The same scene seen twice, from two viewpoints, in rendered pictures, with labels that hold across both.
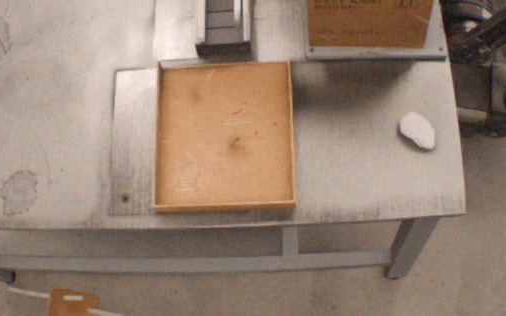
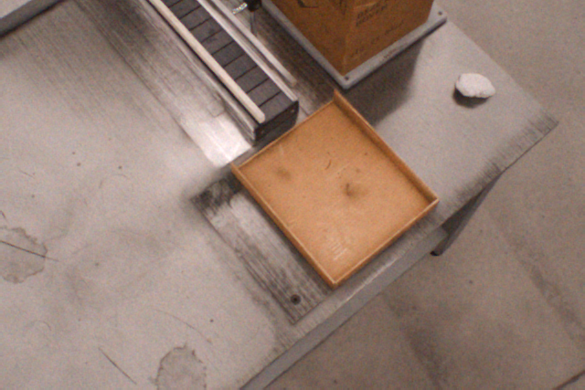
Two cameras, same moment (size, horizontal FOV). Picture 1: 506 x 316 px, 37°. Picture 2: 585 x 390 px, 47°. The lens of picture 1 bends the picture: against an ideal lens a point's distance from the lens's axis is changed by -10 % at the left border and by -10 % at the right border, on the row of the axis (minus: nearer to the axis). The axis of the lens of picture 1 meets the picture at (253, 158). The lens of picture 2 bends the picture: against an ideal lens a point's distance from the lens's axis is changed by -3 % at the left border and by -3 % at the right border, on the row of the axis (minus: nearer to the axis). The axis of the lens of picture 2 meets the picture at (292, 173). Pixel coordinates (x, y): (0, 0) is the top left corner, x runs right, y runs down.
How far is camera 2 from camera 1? 0.65 m
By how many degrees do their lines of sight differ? 20
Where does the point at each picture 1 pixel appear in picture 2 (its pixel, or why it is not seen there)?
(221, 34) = (270, 107)
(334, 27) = (366, 41)
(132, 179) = (288, 279)
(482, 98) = not seen: hidden behind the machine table
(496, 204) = not seen: hidden behind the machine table
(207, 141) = (325, 203)
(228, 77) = (297, 142)
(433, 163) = (504, 103)
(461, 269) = (485, 211)
